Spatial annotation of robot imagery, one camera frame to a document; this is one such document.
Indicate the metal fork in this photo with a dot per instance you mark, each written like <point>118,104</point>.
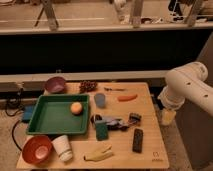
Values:
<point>113,89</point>

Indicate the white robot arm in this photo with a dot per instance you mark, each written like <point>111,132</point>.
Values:
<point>185,82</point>

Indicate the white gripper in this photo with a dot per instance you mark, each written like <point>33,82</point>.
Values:
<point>167,116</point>

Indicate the red bowl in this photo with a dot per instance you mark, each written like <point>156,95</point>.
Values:
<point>37,149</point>

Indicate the green sponge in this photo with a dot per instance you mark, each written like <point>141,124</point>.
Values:
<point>101,131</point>

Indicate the orange carrot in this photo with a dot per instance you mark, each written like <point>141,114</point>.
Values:
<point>126,98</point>

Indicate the black remote control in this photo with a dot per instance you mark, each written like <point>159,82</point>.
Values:
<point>137,141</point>

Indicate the blue plastic cup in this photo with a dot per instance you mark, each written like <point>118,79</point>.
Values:
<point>100,100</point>

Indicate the blue box on floor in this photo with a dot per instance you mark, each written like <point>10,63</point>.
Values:
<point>27,113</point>

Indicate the bunch of dark grapes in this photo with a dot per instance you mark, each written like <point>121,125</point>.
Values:
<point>87,86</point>

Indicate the green plastic tray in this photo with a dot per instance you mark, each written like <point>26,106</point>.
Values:
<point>52,115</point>

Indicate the white paper cup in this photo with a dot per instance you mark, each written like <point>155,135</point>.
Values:
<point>63,148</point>

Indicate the purple bowl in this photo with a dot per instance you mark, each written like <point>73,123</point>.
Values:
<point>55,85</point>

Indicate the yellow banana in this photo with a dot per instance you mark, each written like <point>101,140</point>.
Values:
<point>101,153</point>

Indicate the orange fruit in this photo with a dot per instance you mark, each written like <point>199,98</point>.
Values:
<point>76,108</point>

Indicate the small black brush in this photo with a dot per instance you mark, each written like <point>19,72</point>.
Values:
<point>134,118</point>

